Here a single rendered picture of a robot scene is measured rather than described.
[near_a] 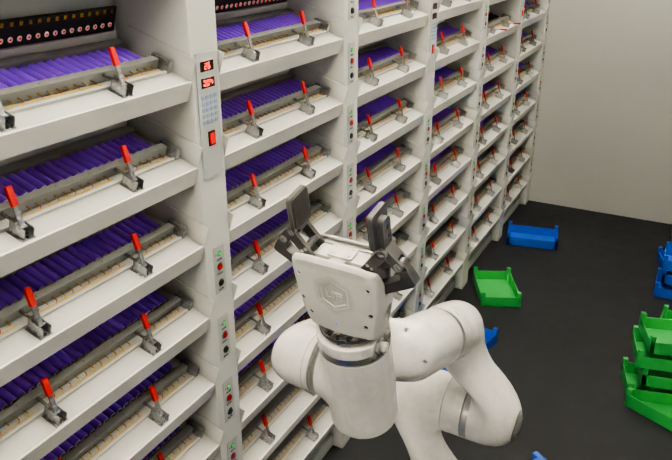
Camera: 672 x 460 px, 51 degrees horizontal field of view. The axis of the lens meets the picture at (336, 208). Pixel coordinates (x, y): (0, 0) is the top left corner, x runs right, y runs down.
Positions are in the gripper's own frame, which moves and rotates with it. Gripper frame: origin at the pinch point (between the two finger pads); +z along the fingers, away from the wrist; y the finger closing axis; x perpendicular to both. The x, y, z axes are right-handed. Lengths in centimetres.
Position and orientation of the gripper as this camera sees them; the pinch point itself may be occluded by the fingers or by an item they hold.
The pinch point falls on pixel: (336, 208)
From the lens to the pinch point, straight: 69.8
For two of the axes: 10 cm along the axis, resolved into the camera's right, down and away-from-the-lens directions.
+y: -8.7, -1.9, 4.6
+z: -1.2, -8.2, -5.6
